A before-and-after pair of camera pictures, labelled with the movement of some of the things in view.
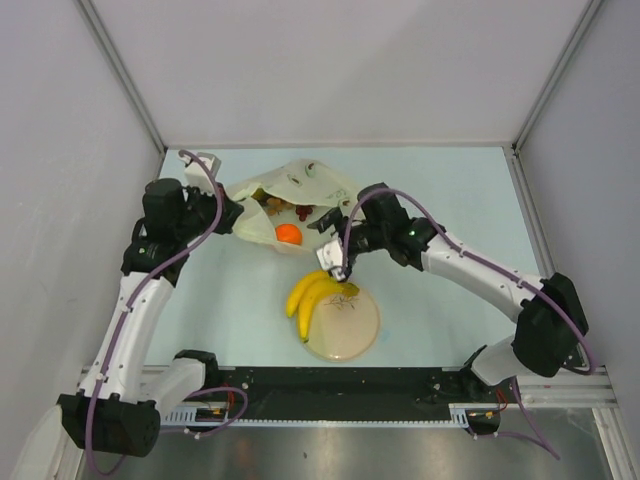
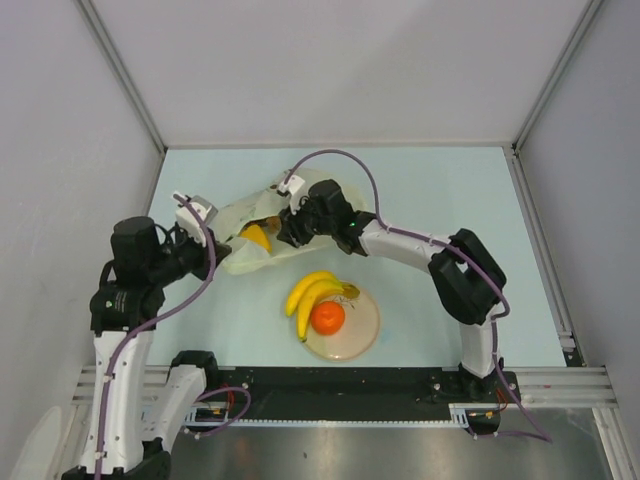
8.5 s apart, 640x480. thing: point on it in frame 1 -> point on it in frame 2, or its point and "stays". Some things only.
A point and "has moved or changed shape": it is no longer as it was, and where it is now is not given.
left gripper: x=229 y=212 -> x=203 y=268
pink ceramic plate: x=343 y=328 stays
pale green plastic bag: x=308 y=183 has moved or changed shape
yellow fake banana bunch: x=309 y=289 stays
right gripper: x=333 y=217 -> x=291 y=230
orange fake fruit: x=289 y=233 has moved or changed shape
